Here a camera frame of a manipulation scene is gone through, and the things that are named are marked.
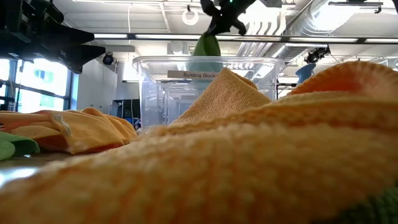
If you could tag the orange microfiber towel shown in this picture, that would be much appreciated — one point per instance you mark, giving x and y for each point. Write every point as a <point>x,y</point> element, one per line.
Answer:
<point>90,130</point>
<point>236,168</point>
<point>225,98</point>

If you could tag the black ceiling-mounted device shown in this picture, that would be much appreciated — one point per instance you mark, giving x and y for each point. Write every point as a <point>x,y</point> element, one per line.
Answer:
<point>317,54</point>

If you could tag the silver ventilation duct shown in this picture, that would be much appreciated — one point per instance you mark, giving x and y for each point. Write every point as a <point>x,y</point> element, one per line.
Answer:
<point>304,28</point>

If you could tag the white building blocks label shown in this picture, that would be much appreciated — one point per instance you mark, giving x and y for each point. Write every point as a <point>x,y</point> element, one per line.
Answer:
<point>186,74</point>

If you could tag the long linear ceiling light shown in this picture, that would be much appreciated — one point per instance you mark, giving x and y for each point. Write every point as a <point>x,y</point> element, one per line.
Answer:
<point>248,38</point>

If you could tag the large bright window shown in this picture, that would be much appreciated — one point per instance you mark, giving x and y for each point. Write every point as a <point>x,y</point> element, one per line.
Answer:
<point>40,87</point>

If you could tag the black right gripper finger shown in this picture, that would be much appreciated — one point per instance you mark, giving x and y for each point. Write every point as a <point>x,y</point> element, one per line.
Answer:
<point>241,28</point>
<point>220,26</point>

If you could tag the black round ceiling camera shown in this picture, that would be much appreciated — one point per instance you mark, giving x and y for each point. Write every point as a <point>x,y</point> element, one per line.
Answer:
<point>108,59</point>

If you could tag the white ceiling vent slats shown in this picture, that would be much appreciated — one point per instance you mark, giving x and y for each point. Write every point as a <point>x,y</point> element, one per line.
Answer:
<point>264,25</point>

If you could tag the green microfiber towel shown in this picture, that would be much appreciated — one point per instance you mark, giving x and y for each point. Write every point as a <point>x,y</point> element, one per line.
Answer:
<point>376,205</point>
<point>206,46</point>
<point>15,146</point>

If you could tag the clear plastic bin with label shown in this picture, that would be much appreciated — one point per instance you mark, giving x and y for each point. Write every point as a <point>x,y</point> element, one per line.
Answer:
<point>155,93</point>

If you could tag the black cabinet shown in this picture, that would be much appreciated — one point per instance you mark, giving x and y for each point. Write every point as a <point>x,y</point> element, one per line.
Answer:
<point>127,110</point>

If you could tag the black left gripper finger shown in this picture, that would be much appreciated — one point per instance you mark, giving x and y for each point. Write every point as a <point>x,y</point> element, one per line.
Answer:
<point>71,36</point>
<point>84,56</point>

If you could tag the blue rounded object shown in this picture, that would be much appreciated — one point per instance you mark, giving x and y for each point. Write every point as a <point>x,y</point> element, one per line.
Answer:
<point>305,73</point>

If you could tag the black ceiling track fixture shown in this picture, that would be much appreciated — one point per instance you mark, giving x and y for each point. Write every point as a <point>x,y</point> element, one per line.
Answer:
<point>354,4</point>

